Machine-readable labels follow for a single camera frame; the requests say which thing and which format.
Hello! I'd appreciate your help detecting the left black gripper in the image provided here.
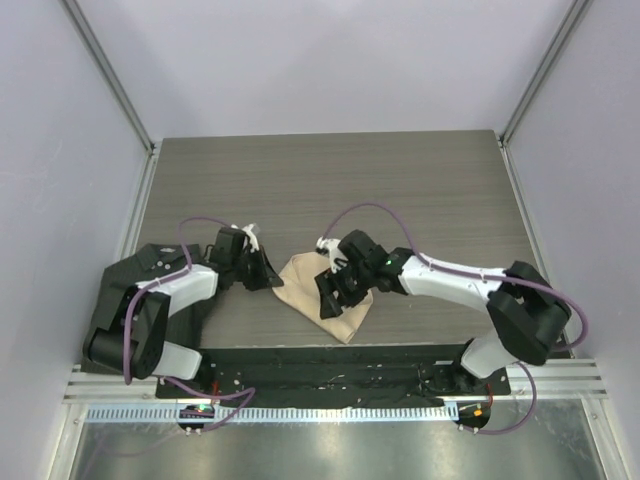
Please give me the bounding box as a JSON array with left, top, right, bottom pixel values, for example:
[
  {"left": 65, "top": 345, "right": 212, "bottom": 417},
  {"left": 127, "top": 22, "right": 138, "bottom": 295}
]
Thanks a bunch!
[{"left": 231, "top": 246, "right": 282, "bottom": 292}]

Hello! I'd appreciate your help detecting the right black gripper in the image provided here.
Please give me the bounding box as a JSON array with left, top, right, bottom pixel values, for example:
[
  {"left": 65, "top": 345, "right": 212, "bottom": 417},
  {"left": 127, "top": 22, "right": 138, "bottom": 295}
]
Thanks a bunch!
[{"left": 315, "top": 260, "right": 374, "bottom": 321}]

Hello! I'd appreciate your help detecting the beige cloth napkin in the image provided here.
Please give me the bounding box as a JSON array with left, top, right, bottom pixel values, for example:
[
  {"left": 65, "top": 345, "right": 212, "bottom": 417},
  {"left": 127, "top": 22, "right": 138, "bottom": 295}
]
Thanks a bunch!
[{"left": 272, "top": 252, "right": 373, "bottom": 344}]

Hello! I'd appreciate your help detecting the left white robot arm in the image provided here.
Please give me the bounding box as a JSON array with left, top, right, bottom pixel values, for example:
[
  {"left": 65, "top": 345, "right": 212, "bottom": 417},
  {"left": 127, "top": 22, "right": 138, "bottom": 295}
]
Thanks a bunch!
[{"left": 82, "top": 224, "right": 283, "bottom": 399}]

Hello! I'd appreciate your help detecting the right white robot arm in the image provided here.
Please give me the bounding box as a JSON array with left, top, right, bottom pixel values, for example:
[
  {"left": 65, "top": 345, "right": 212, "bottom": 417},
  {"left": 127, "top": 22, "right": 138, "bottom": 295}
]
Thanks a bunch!
[{"left": 314, "top": 230, "right": 571, "bottom": 395}]

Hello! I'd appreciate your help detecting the dark striped button shirt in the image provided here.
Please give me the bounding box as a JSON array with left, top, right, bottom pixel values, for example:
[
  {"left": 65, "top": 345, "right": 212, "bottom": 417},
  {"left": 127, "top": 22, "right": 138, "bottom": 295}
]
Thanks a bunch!
[{"left": 81, "top": 244, "right": 215, "bottom": 379}]

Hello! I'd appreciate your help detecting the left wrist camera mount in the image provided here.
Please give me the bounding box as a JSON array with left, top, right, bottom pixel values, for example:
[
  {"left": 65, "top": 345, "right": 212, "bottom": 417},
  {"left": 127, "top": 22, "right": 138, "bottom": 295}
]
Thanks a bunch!
[{"left": 231, "top": 223, "right": 260, "bottom": 252}]

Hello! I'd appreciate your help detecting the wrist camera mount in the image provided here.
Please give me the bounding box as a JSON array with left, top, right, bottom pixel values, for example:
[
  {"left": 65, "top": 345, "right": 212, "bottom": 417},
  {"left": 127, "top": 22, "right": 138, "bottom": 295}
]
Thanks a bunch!
[
  {"left": 315, "top": 237, "right": 348, "bottom": 269},
  {"left": 231, "top": 223, "right": 260, "bottom": 252}
]

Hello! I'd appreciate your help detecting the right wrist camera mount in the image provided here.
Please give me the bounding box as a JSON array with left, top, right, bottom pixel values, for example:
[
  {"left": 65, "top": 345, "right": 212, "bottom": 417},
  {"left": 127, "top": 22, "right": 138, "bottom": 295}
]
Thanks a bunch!
[{"left": 315, "top": 237, "right": 348, "bottom": 269}]

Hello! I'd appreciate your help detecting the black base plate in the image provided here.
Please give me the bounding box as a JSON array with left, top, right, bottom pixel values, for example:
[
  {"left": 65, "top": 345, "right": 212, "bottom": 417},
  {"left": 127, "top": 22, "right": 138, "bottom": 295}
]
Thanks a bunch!
[{"left": 154, "top": 344, "right": 511, "bottom": 406}]

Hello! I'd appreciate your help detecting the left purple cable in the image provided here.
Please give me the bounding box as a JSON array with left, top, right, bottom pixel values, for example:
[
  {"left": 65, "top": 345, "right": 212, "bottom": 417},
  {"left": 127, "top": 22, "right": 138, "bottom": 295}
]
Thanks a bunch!
[{"left": 122, "top": 217, "right": 259, "bottom": 436}]

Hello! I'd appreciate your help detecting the purple cable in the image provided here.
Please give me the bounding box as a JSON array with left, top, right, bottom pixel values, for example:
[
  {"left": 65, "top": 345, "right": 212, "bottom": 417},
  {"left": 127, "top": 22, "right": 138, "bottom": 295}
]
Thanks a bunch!
[
  {"left": 122, "top": 217, "right": 259, "bottom": 436},
  {"left": 322, "top": 201, "right": 590, "bottom": 435}
]

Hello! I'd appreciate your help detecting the white slotted cable duct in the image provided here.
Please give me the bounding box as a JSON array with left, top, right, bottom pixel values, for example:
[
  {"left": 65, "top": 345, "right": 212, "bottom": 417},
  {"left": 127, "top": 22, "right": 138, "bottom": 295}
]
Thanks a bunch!
[{"left": 85, "top": 402, "right": 459, "bottom": 424}]

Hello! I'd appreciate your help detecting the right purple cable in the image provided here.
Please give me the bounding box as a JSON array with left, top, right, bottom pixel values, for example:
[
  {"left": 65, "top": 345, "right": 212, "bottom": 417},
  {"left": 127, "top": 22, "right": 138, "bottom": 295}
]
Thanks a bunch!
[{"left": 322, "top": 201, "right": 590, "bottom": 435}]

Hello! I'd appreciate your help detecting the aluminium front rail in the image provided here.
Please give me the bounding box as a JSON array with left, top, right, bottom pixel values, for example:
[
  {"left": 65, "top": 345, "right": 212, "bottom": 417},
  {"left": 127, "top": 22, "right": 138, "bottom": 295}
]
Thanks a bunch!
[{"left": 63, "top": 359, "right": 608, "bottom": 404}]

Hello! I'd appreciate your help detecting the left aluminium frame post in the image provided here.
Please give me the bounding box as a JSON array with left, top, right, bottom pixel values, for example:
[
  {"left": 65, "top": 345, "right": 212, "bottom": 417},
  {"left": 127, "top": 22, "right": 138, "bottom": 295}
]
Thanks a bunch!
[{"left": 59, "top": 0, "right": 155, "bottom": 154}]

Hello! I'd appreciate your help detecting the aluminium frame post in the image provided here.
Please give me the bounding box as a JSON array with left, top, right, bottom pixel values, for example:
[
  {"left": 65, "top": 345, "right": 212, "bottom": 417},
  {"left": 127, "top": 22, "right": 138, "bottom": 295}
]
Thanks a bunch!
[
  {"left": 59, "top": 0, "right": 155, "bottom": 154},
  {"left": 498, "top": 0, "right": 592, "bottom": 147}
]

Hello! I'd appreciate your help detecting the right aluminium frame post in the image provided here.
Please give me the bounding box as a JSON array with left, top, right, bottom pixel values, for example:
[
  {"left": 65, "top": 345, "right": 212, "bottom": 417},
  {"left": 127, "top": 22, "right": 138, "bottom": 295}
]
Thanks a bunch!
[{"left": 498, "top": 0, "right": 592, "bottom": 147}]

